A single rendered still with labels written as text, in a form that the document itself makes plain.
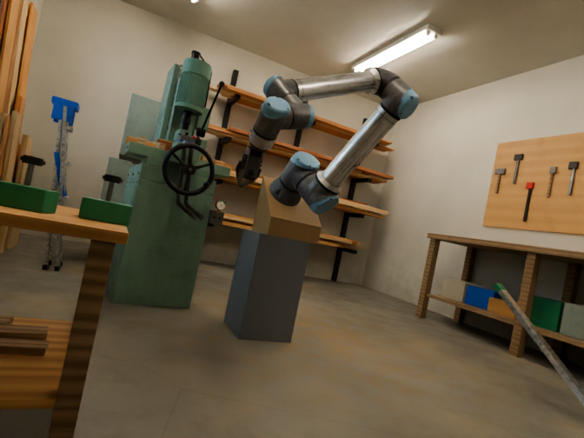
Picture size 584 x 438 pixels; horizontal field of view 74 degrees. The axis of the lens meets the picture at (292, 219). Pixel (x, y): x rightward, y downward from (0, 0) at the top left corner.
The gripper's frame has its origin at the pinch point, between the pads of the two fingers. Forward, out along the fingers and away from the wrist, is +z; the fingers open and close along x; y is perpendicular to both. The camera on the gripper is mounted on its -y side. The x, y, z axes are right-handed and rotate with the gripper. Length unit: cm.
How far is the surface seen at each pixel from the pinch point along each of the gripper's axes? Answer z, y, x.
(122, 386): 41, -66, 15
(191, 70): 20, 112, 44
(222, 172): 56, 76, 6
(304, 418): 28, -68, -43
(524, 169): 22, 211, -268
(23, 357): 10, -77, 38
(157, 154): 52, 65, 43
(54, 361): 8, -77, 31
